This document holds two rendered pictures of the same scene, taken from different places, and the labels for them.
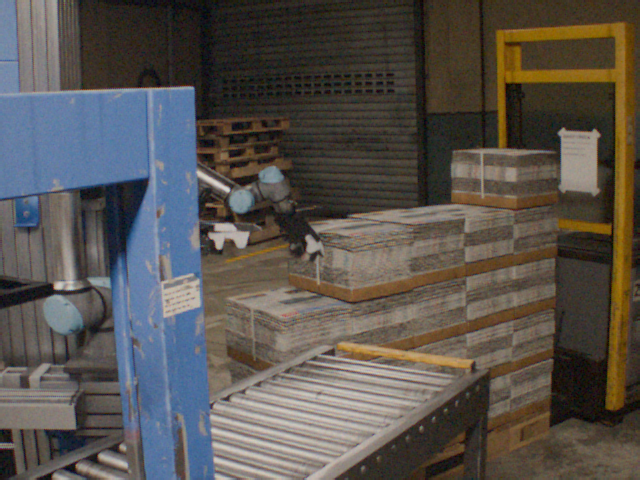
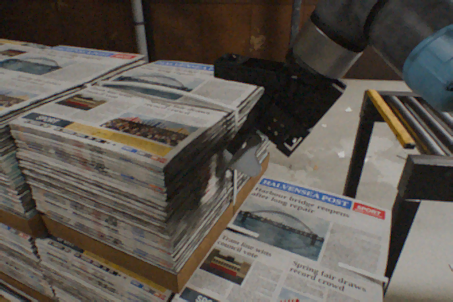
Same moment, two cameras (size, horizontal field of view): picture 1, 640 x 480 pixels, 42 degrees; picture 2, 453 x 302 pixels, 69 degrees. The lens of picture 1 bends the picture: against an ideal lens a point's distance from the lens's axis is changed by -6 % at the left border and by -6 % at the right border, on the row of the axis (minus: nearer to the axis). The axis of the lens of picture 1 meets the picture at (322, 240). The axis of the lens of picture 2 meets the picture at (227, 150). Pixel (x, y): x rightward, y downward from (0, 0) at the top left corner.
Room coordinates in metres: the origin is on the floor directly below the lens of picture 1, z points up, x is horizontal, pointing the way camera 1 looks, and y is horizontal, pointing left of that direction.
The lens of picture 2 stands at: (3.29, 0.44, 1.27)
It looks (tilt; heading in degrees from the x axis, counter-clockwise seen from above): 31 degrees down; 243
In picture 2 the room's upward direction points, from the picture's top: straight up
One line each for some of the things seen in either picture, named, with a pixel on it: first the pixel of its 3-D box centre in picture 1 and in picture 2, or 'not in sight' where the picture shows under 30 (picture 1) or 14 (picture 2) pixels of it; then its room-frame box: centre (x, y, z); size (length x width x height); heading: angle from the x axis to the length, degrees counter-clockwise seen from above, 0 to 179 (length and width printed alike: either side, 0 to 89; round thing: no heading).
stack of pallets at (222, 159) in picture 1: (228, 176); not in sight; (9.96, 1.06, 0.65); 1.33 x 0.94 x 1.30; 150
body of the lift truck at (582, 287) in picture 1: (601, 317); not in sight; (4.20, -1.43, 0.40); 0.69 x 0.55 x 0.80; 37
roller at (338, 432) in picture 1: (290, 426); not in sight; (1.92, 0.09, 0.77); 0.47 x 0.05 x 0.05; 56
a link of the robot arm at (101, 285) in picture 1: (102, 300); not in sight; (2.37, 0.63, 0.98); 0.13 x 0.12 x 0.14; 155
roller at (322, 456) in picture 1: (257, 444); not in sight; (1.81, 0.16, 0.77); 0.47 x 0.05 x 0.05; 56
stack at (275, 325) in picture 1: (381, 384); (133, 298); (3.27, -0.21, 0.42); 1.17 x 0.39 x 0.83; 127
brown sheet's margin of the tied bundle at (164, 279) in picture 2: (331, 276); (135, 220); (3.24, -0.03, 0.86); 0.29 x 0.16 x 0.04; 127
